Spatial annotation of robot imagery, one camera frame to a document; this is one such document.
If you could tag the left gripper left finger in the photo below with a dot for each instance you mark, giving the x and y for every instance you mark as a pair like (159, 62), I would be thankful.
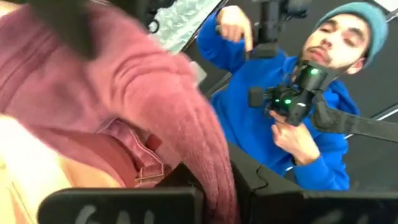
(124, 205)

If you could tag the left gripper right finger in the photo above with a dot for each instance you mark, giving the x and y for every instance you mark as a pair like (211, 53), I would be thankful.
(311, 208)

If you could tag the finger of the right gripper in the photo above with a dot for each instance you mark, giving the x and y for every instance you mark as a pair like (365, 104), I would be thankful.
(71, 25)

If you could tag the maroon baseball cap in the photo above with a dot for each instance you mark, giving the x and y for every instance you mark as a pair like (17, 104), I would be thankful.
(109, 77)

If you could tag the person's hand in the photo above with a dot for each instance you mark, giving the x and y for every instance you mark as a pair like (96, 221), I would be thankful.
(295, 143)
(233, 25)

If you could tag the person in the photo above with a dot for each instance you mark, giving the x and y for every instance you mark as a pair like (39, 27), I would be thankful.
(248, 124)

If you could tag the silver ceiling duct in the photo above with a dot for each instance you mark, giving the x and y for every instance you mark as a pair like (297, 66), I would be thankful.
(183, 21)

